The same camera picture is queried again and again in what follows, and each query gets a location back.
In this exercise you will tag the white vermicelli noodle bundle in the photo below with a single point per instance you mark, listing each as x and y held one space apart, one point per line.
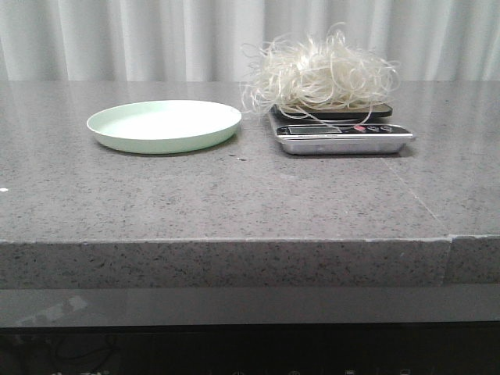
300 78

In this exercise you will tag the silver digital kitchen scale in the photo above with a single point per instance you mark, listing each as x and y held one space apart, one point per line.
339 131

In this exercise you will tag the white pleated curtain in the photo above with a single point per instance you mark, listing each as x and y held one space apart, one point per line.
208 40

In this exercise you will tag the light green round plate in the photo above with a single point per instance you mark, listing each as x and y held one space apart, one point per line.
164 127

